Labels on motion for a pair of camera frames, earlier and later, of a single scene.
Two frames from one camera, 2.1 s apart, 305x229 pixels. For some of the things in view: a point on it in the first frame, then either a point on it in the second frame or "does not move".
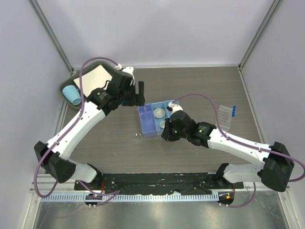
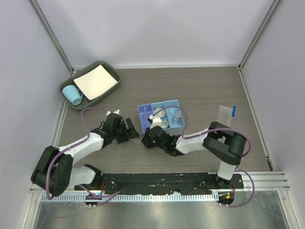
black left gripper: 137,99 to 129,133
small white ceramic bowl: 162,124 does not move
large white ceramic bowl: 159,113 does not move
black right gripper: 167,134 to 147,141
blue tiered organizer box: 153,116 does not move
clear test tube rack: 225,114 does not move
